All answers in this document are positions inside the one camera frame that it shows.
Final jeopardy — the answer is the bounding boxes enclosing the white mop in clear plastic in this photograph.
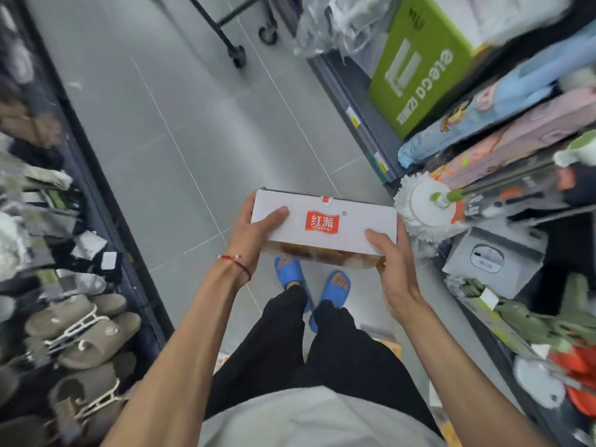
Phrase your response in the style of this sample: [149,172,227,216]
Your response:
[296,0,406,70]

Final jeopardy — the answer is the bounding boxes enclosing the person's left forearm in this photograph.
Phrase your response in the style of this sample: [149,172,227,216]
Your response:
[102,269,252,447]

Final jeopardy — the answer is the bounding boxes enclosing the grey shirt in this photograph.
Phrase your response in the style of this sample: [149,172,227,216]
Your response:
[197,386,448,447]

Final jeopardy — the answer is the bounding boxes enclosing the green white mop set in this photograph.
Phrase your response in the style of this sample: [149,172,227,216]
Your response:
[458,273,596,364]

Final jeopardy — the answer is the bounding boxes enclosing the black wire shopping cart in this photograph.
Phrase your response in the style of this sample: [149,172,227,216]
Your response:
[184,0,280,70]

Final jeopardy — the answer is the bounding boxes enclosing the person's left hand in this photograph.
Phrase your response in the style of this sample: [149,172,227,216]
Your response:
[221,192,291,279]

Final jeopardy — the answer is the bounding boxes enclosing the light blue long package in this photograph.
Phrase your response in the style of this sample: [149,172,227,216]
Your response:
[397,20,596,169]

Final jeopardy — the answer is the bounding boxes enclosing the blue rubber slipper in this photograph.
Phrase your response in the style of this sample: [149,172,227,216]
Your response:
[273,255,312,312]
[309,269,351,333]

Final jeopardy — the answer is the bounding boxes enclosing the red string bracelet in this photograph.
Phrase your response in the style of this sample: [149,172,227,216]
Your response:
[216,254,253,282]

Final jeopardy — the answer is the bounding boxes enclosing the green white cardboard carton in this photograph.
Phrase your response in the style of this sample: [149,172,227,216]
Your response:
[368,0,576,141]

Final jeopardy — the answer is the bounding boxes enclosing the orange mop part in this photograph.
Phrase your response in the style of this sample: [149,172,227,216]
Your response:
[549,339,596,417]

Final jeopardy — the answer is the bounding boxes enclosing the black trousers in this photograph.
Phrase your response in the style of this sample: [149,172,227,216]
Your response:
[204,284,443,438]

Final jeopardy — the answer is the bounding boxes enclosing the white yellow snack box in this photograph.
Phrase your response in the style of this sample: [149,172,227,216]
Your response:
[250,188,399,269]

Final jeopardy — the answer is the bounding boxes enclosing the pink long package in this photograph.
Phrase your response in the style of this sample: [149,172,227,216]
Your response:
[430,86,596,191]

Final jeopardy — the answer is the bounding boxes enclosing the white round mop pad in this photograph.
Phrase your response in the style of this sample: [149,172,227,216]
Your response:
[512,356,567,410]

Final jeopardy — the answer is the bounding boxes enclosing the person's right forearm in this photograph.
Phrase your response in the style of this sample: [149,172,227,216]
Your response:
[393,297,553,447]

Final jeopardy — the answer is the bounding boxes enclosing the group of yellow boxes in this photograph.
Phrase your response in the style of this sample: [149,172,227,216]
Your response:
[214,324,463,447]

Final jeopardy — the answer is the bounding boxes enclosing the grey appliance carton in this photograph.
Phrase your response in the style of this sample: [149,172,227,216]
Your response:
[442,225,549,301]

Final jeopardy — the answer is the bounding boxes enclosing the white round mop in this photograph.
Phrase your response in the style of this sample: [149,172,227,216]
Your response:
[393,153,596,246]

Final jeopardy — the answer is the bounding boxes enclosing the person's right hand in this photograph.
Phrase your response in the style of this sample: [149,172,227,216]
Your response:
[364,217,428,325]

